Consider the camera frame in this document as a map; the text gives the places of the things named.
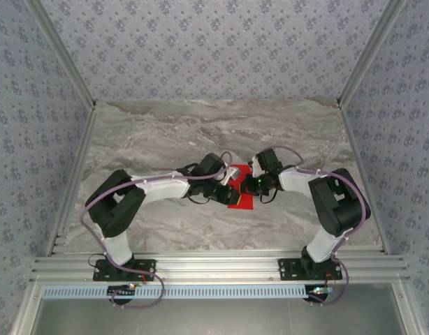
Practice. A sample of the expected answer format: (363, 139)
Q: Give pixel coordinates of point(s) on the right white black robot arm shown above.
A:
(298, 179)

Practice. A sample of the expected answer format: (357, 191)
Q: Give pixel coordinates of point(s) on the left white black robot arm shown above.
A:
(165, 188)

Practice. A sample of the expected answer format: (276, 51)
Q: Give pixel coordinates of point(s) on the grey metal sheet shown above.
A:
(218, 317)

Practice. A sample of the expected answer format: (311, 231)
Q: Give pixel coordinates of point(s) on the small electronics board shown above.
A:
(122, 290)
(319, 290)

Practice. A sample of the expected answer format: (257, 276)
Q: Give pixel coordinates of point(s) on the wide aluminium frame rail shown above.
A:
(218, 265)

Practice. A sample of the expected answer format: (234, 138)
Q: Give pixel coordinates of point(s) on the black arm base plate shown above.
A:
(288, 268)
(144, 268)

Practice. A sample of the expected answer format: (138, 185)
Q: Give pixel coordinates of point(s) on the aluminium frame post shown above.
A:
(60, 52)
(371, 52)

